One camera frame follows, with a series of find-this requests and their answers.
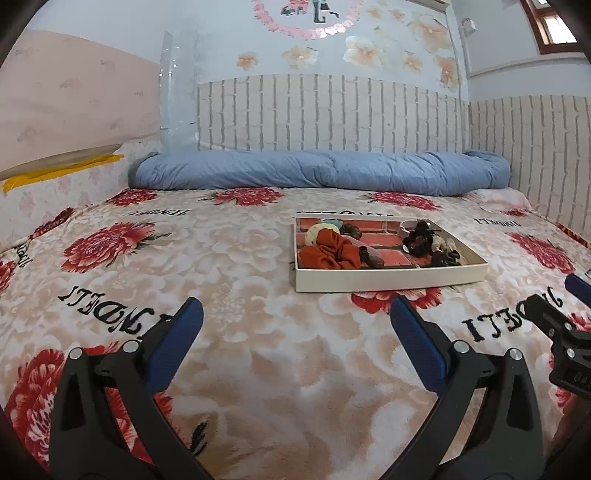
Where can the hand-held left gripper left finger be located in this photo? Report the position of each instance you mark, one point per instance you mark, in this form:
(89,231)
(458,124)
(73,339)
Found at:
(178,332)

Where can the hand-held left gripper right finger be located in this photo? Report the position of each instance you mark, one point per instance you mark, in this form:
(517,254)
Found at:
(418,337)

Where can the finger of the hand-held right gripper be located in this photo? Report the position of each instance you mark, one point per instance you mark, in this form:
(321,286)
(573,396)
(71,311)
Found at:
(547,314)
(579,288)

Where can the white tray with brick liner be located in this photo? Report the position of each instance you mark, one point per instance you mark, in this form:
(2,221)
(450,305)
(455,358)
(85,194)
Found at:
(388,279)

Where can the black claw hair clip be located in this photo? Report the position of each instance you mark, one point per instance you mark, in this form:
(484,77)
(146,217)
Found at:
(441,259)

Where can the clear daisy flower hair clip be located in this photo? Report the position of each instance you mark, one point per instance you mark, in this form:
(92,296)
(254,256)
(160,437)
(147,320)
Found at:
(455,244)

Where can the orange scrunchie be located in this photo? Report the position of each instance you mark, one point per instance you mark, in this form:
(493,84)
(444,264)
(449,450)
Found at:
(328,251)

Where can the red floral printed blanket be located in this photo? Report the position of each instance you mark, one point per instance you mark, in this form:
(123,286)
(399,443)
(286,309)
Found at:
(231,258)

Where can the pale pink watch band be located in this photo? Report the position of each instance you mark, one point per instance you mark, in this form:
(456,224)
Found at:
(406,226)

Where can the rolled blue duvet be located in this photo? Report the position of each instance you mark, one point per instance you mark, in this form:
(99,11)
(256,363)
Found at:
(300,170)

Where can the yellow strip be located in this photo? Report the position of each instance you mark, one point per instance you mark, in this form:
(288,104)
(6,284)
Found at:
(55,170)

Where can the clear plastic sheet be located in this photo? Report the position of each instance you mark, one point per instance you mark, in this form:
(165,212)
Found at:
(178,92)

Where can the pink patterned board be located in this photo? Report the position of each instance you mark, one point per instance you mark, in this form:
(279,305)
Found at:
(69,92)

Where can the wooden frame window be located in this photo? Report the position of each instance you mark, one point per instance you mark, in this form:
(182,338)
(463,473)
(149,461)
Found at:
(549,23)

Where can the white wall fixture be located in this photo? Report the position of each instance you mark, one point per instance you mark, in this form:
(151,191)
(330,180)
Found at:
(468,26)

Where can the flower wall stickers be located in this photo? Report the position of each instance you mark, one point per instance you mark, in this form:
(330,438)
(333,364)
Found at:
(364,50)

